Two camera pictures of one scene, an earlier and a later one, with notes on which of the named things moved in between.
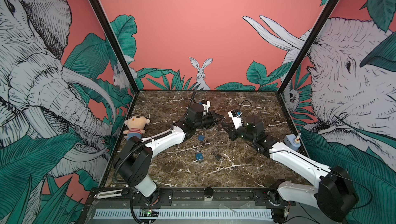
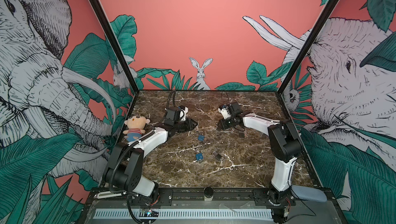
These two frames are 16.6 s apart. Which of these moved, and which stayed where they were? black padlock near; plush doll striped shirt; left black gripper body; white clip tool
Moved: left black gripper body
Stayed: black padlock near; white clip tool; plush doll striped shirt
